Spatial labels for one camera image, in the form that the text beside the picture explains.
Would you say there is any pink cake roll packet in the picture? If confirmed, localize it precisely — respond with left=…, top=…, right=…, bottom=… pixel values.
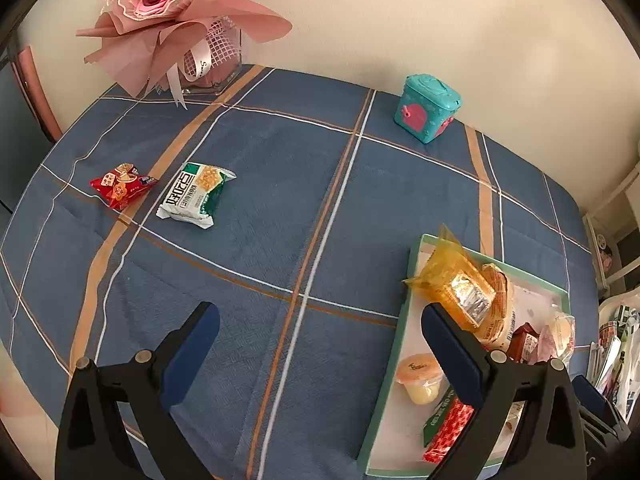
left=532, top=332, right=561, bottom=366

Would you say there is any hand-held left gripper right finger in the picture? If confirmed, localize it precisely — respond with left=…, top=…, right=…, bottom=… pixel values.
left=421, top=302, right=588, bottom=480

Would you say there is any red and white biscuit packet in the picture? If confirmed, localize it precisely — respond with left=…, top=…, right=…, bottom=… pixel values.
left=510, top=324, right=541, bottom=363

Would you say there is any small red snack packet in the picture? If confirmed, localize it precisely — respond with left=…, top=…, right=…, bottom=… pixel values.
left=90, top=162, right=157, bottom=211

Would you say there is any yellow cake packet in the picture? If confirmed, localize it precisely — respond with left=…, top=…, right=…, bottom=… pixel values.
left=404, top=224, right=497, bottom=332

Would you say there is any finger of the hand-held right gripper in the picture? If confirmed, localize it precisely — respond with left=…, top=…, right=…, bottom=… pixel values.
left=570, top=374, right=633, bottom=461

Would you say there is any white shelf unit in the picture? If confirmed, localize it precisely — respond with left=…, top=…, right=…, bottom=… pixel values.
left=582, top=160, right=640, bottom=301

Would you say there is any white plastic bag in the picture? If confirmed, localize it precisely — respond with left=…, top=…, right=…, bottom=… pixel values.
left=587, top=295, right=640, bottom=421

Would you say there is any pale yellow jelly cup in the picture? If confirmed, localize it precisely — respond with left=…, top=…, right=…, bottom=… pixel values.
left=396, top=353, right=446, bottom=406

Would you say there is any long red snack packet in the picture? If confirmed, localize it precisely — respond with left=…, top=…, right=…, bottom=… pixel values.
left=422, top=400, right=476, bottom=463

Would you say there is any teal toy chest box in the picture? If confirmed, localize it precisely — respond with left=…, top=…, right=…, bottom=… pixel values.
left=393, top=74, right=461, bottom=145

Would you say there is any white and green snack packet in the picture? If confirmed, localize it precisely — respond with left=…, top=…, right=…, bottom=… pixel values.
left=156, top=162, right=237, bottom=231

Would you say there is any dark green snack packet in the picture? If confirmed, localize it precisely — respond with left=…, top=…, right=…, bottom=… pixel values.
left=422, top=394, right=458, bottom=448

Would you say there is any beige bread packet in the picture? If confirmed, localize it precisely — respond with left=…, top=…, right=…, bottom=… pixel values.
left=472, top=262, right=516, bottom=351

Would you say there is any clear glass vase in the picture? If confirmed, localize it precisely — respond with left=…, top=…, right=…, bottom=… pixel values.
left=177, top=27, right=244, bottom=95

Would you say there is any white tray with teal rim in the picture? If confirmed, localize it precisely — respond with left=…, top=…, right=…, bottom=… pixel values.
left=357, top=233, right=571, bottom=478

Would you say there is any pink chair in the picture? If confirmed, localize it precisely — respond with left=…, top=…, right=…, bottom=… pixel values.
left=10, top=45, right=63, bottom=143

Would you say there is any clear green-edged cookie packet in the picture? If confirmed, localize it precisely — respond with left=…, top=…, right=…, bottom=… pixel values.
left=502, top=402, right=526, bottom=433

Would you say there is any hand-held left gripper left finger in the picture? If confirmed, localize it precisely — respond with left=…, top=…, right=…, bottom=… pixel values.
left=55, top=301, right=221, bottom=480

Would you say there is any blue plaid tablecloth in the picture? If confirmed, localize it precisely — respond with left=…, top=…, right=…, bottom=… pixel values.
left=0, top=64, right=601, bottom=480

